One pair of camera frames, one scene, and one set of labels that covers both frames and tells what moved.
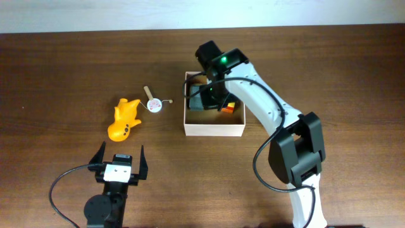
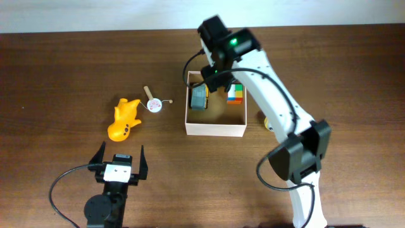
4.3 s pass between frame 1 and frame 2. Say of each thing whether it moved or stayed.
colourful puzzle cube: moved
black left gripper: stayed
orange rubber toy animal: stayed
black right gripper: moved
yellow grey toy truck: stayed
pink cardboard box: stayed
